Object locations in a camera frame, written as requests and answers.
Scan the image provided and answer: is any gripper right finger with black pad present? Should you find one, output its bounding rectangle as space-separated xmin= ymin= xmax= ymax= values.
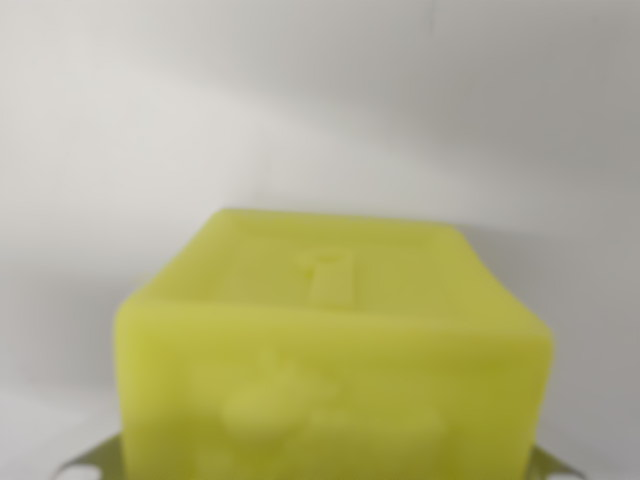
xmin=533 ymin=443 xmax=587 ymax=480

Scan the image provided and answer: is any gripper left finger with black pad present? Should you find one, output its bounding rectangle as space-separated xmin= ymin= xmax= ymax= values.
xmin=48 ymin=432 xmax=126 ymax=480

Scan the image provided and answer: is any yellow cube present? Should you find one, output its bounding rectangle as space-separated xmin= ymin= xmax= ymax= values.
xmin=113 ymin=206 xmax=556 ymax=480

